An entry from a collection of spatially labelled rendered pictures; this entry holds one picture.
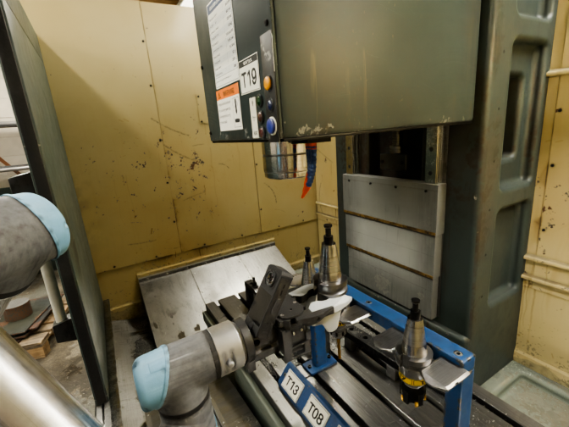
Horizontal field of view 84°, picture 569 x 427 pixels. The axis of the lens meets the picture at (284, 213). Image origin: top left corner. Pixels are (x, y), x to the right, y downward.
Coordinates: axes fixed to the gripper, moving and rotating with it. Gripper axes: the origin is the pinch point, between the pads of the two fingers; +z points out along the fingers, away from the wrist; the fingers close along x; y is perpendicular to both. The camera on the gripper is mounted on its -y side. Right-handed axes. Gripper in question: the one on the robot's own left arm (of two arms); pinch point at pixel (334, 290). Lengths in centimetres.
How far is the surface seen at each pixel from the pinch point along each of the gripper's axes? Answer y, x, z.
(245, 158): -11, -145, 47
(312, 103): -34.2, -12.3, 6.2
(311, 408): 39.5, -12.2, 0.0
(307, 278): 8.5, -20.6, 7.3
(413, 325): 4.6, 11.7, 7.6
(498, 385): 73, -5, 80
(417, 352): 9.4, 12.8, 7.5
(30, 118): -38, -64, -46
